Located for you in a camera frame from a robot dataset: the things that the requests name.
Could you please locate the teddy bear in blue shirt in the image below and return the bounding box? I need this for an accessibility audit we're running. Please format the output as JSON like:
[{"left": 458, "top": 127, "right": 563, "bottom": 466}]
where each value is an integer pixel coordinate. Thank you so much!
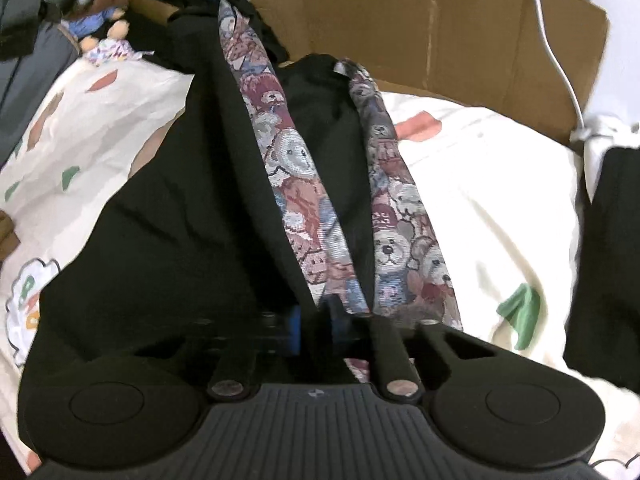
[{"left": 67, "top": 5, "right": 131, "bottom": 53}]

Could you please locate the black bear-print hoodie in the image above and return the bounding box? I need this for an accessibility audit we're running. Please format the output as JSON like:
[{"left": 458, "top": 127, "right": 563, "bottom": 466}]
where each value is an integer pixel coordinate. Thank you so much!
[{"left": 17, "top": 0, "right": 466, "bottom": 401}]

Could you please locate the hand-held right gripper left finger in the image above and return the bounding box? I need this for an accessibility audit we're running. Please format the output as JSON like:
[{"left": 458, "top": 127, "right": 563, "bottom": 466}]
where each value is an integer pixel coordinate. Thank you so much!
[{"left": 160, "top": 310, "right": 303, "bottom": 401}]

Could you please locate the grey pillow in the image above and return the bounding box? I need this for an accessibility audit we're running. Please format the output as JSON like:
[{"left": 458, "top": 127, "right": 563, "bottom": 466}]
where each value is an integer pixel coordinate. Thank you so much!
[{"left": 0, "top": 0, "right": 81, "bottom": 166}]

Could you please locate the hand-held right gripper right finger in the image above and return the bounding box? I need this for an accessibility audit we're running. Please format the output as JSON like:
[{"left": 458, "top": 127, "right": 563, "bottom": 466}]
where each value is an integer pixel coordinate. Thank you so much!
[{"left": 327, "top": 304, "right": 501, "bottom": 403}]

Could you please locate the flat cardboard sheet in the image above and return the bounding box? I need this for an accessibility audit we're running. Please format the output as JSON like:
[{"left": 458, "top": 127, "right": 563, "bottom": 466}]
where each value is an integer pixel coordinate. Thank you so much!
[{"left": 132, "top": 0, "right": 611, "bottom": 146}]

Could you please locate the white cloth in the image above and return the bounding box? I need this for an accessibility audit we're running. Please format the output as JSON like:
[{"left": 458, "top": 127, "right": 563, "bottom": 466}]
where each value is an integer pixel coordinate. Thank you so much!
[{"left": 570, "top": 115, "right": 640, "bottom": 201}]

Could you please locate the cream printed bed sheet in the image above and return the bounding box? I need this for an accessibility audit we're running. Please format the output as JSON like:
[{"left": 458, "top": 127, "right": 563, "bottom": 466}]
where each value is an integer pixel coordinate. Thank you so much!
[{"left": 0, "top": 57, "right": 640, "bottom": 480}]

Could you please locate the floral cloth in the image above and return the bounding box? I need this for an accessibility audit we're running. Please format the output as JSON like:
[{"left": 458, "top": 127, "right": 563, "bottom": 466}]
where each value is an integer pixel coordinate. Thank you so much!
[{"left": 82, "top": 37, "right": 153, "bottom": 66}]

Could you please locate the crumpled black cloth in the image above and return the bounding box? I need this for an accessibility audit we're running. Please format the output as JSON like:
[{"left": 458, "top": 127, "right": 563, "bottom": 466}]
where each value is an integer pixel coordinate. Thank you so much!
[{"left": 145, "top": 0, "right": 291, "bottom": 63}]

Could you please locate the white cable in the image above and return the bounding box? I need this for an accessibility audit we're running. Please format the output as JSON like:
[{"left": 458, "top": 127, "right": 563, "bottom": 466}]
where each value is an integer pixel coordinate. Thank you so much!
[{"left": 522, "top": 0, "right": 588, "bottom": 136}]

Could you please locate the folded black garment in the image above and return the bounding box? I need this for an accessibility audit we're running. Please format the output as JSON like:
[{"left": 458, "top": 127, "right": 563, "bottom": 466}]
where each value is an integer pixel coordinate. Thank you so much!
[{"left": 562, "top": 145, "right": 640, "bottom": 393}]

